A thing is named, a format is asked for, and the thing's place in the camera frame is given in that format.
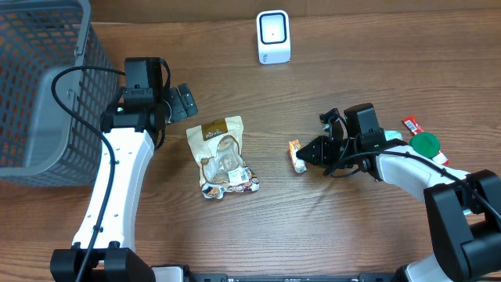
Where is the orange white snack packet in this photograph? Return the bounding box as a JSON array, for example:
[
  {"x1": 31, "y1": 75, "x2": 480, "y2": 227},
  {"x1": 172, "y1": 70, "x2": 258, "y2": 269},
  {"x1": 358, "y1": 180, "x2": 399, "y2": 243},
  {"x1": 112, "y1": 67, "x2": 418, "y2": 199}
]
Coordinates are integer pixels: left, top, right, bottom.
[{"x1": 289, "y1": 139, "x2": 307, "y2": 174}]

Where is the teal tissue packet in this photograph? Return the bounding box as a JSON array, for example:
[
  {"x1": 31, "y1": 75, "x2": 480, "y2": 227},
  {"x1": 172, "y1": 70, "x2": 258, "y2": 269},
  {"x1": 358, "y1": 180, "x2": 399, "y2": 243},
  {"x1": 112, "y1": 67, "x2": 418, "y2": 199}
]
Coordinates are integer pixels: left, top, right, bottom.
[{"x1": 384, "y1": 130, "x2": 404, "y2": 141}]

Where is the white snack wrapper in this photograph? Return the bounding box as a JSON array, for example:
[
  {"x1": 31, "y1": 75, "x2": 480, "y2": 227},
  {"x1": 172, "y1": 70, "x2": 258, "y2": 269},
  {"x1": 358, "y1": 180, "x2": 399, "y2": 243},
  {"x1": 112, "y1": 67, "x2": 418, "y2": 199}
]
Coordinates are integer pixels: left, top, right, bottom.
[{"x1": 186, "y1": 116, "x2": 260, "y2": 200}]

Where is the red snack bar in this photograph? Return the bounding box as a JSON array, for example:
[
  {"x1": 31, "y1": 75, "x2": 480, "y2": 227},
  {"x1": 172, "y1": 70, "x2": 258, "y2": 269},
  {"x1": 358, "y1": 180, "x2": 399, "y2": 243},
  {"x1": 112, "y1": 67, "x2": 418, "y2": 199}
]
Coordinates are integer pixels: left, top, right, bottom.
[{"x1": 402, "y1": 115, "x2": 449, "y2": 166}]

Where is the green lid jar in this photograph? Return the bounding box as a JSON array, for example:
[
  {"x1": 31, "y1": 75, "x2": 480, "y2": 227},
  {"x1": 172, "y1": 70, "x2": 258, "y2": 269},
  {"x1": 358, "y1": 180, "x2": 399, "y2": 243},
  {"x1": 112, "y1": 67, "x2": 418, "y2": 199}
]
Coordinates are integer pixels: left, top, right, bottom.
[{"x1": 409, "y1": 132, "x2": 441, "y2": 159}]

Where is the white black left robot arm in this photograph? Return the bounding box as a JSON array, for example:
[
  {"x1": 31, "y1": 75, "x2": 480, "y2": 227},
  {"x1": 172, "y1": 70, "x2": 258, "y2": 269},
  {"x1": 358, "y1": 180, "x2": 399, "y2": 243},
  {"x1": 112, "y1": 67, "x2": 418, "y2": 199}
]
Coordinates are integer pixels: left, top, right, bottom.
[{"x1": 50, "y1": 57, "x2": 197, "y2": 282}]

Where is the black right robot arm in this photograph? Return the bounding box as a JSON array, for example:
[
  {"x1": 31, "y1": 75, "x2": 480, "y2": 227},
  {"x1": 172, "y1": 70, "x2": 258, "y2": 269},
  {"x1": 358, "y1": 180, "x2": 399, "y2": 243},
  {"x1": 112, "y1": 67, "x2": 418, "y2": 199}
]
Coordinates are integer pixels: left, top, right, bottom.
[{"x1": 295, "y1": 103, "x2": 500, "y2": 281}]

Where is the white barcode scanner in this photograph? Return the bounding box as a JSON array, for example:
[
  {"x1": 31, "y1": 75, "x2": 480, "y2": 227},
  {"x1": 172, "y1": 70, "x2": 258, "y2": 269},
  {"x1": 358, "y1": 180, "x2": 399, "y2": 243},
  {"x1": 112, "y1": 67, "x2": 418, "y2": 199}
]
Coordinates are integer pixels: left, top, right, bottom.
[{"x1": 256, "y1": 9, "x2": 291, "y2": 65}]

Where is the grey plastic mesh basket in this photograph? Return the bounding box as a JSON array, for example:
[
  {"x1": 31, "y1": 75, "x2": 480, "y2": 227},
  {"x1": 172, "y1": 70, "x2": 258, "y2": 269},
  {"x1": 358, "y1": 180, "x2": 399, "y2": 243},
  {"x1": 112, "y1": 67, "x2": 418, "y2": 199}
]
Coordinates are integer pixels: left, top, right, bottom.
[{"x1": 1, "y1": 0, "x2": 119, "y2": 186}]

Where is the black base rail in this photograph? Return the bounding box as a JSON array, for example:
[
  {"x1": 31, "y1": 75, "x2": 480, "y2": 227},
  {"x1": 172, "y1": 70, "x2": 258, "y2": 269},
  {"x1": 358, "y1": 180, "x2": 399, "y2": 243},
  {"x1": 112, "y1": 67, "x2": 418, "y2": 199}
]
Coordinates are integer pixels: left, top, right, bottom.
[{"x1": 150, "y1": 266, "x2": 404, "y2": 282}]

